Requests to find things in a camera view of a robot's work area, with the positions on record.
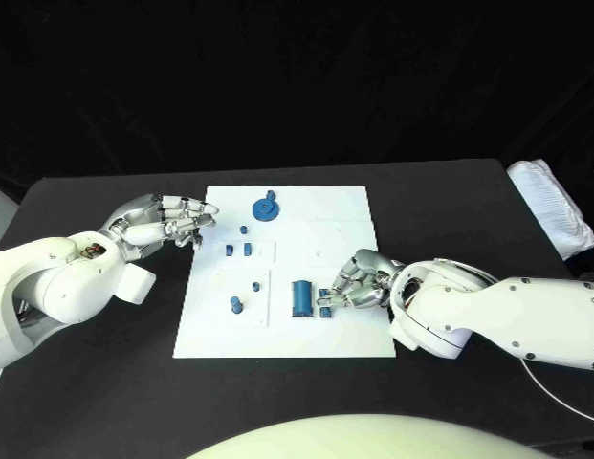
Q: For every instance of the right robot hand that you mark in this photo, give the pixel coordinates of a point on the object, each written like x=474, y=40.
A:
x=363, y=283

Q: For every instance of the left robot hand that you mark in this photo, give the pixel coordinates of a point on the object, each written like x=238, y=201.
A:
x=159, y=222

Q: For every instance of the thin blue cylinder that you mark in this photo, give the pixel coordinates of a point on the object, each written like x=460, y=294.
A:
x=324, y=311

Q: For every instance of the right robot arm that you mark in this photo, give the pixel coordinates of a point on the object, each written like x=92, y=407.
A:
x=524, y=315

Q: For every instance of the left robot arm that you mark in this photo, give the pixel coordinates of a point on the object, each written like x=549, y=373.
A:
x=43, y=283

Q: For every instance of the white task board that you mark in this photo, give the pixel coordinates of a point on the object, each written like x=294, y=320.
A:
x=285, y=333

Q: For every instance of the long blue cylinder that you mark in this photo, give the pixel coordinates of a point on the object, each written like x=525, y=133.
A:
x=301, y=298

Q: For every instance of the blue block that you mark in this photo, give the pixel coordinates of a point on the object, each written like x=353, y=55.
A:
x=247, y=249
x=229, y=250

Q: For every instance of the blue gear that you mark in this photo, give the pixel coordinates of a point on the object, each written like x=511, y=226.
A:
x=265, y=209

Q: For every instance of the blue plug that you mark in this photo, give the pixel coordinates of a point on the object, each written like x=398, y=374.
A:
x=235, y=304

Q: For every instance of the white folded cloth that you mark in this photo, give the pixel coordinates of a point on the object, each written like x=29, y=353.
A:
x=552, y=208

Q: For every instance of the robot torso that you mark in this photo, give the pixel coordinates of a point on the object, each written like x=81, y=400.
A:
x=366, y=437

